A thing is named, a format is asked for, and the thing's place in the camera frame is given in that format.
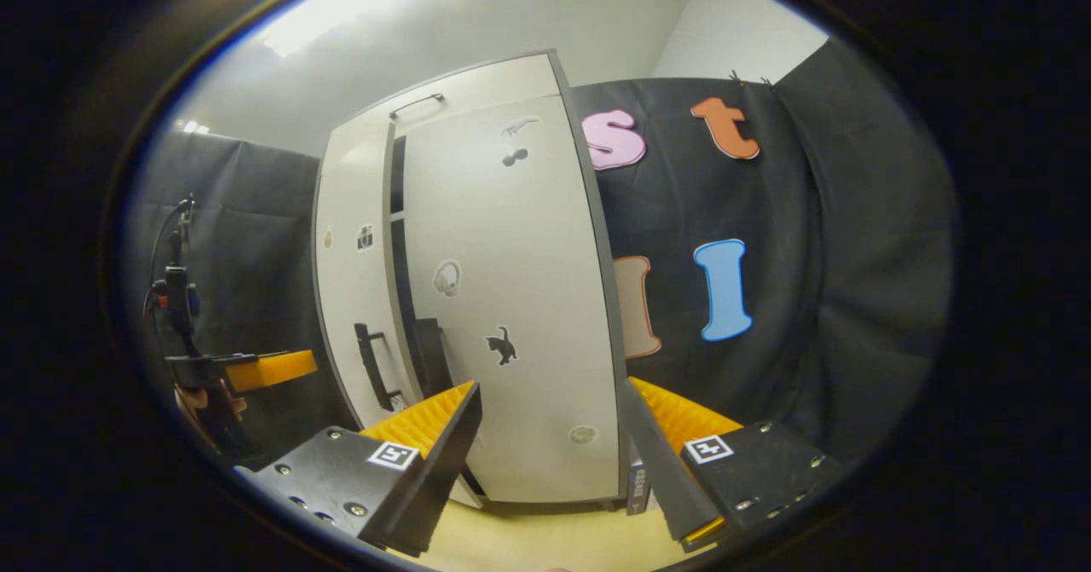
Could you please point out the small ceiling light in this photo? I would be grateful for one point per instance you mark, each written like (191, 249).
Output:
(192, 126)

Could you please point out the ceiling light panel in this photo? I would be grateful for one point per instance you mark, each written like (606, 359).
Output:
(341, 1)

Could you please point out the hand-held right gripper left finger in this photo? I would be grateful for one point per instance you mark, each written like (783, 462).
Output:
(435, 470)

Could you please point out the white shoe cabinet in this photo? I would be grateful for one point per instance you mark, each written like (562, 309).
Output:
(607, 282)

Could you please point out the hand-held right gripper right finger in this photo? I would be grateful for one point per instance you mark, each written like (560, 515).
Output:
(656, 461)

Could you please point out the grey book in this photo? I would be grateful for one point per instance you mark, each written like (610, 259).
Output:
(637, 482)

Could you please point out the white cabinet door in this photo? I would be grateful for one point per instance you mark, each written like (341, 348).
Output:
(528, 299)
(349, 299)

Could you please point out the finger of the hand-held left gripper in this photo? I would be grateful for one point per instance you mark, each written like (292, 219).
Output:
(204, 359)

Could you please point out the white cabinet drawer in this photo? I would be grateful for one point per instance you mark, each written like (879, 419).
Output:
(477, 86)

